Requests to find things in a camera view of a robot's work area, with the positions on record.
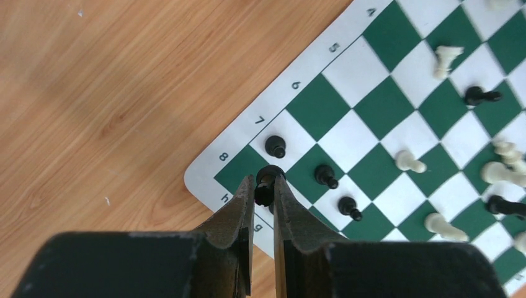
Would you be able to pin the black chess pawn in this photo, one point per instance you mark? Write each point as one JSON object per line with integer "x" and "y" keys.
{"x": 348, "y": 206}
{"x": 275, "y": 146}
{"x": 324, "y": 175}

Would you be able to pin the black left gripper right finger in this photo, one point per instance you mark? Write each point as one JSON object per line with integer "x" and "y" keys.
{"x": 311, "y": 260}

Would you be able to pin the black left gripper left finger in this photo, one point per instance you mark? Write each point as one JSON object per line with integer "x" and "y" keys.
{"x": 212, "y": 260}

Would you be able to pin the white chess king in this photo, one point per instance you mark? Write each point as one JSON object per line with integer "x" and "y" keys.
{"x": 445, "y": 55}

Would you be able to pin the green white chess board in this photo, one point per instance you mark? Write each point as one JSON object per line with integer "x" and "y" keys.
{"x": 362, "y": 98}

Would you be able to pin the black chess rook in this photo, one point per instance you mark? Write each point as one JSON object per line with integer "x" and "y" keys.
{"x": 265, "y": 180}

